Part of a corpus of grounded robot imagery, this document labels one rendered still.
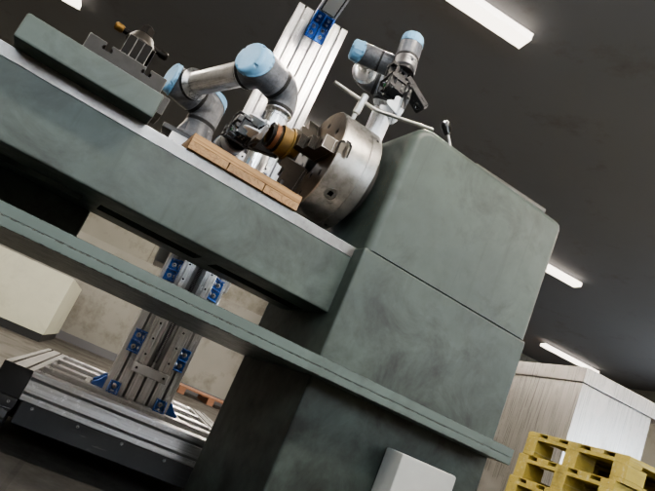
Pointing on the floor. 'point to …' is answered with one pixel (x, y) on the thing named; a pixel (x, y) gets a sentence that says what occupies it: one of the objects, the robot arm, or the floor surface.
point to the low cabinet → (33, 296)
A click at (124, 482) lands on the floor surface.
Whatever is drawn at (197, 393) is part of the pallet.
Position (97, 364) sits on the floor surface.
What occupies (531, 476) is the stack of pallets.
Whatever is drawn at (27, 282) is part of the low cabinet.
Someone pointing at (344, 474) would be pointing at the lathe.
